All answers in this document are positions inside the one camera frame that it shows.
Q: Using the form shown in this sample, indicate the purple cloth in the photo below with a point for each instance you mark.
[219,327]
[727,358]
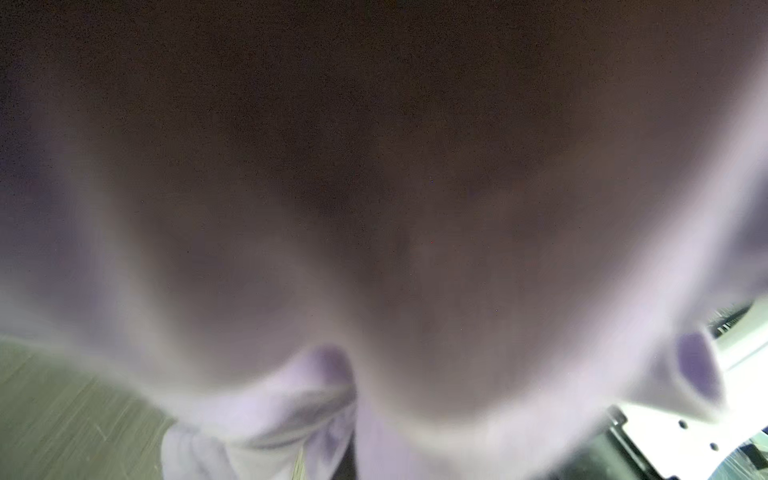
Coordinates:
[456,230]

